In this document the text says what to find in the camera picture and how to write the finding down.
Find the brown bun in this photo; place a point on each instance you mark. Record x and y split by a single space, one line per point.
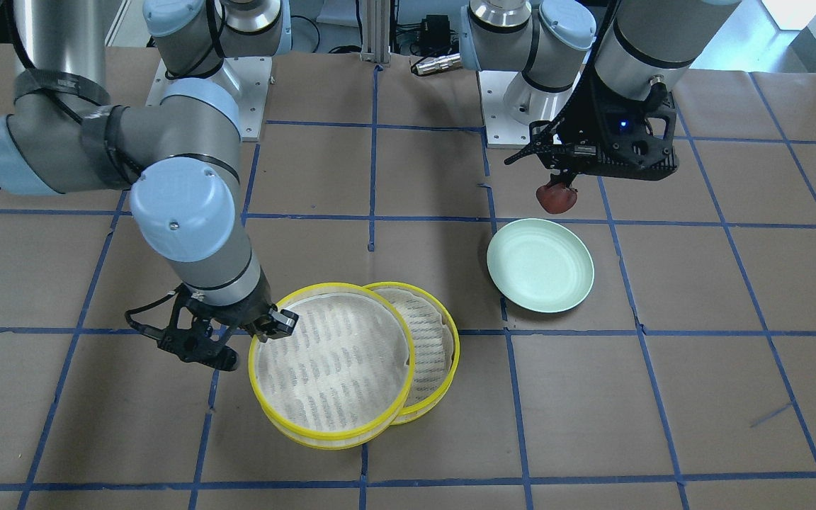
557 198

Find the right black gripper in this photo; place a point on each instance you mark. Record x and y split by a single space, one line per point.
247 316

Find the yellow steamer basket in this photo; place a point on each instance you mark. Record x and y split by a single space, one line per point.
436 345
343 375

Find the aluminium frame post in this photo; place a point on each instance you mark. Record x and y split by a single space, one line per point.
375 25

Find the light green plate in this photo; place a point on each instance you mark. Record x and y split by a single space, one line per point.
540 265

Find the silver flashlight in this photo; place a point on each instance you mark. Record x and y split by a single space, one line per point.
431 65

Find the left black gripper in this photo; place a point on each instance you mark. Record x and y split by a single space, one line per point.
572 127

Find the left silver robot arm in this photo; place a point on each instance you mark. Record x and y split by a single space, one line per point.
619 72

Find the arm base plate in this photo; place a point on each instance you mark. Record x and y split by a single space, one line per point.
239 90
509 105

